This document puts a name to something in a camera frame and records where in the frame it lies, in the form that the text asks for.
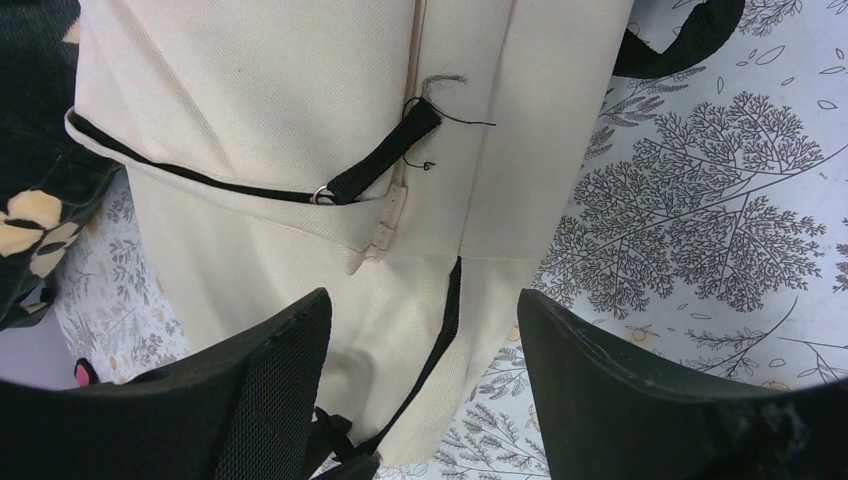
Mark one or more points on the black floral pillow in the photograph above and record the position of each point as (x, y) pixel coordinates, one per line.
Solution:
(50, 185)

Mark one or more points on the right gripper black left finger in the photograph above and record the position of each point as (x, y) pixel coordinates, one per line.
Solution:
(241, 409)

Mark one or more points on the beige canvas student bag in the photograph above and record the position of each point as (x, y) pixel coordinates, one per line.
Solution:
(412, 158)

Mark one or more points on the red and black pouch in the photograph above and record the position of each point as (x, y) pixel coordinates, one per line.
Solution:
(84, 373)

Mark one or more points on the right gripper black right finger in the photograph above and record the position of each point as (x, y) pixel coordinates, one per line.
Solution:
(608, 409)

